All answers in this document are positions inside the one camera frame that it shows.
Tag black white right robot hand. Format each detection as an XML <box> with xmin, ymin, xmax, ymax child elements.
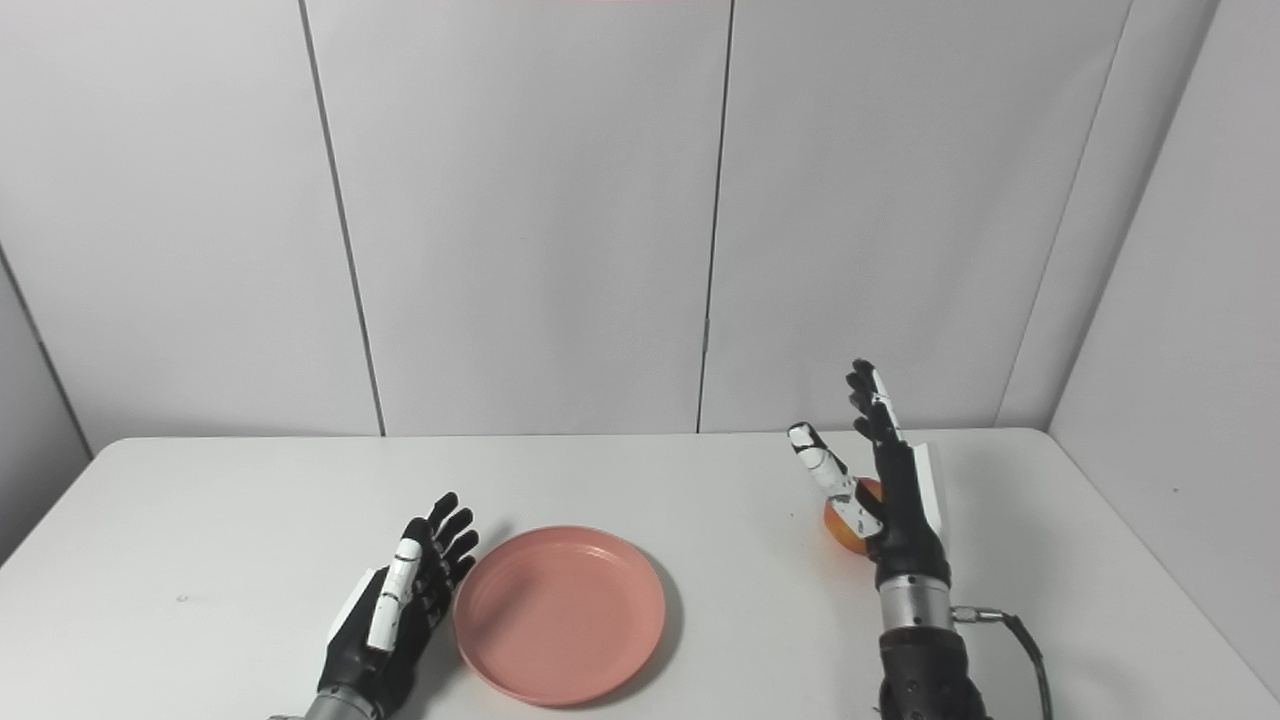
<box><xmin>786</xmin><ymin>359</ymin><xmax>952</xmax><ymax>593</ymax></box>

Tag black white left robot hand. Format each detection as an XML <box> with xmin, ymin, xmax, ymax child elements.
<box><xmin>316</xmin><ymin>491</ymin><xmax>481</xmax><ymax>717</ymax></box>

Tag red yellow pomegranate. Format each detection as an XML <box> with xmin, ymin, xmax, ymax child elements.
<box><xmin>823</xmin><ymin>477</ymin><xmax>887</xmax><ymax>556</ymax></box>

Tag pink round plate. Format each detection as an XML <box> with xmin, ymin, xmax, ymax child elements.
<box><xmin>453</xmin><ymin>526</ymin><xmax>668</xmax><ymax>708</ymax></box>

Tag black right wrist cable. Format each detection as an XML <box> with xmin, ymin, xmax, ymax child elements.
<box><xmin>950</xmin><ymin>604</ymin><xmax>1057</xmax><ymax>720</ymax></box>

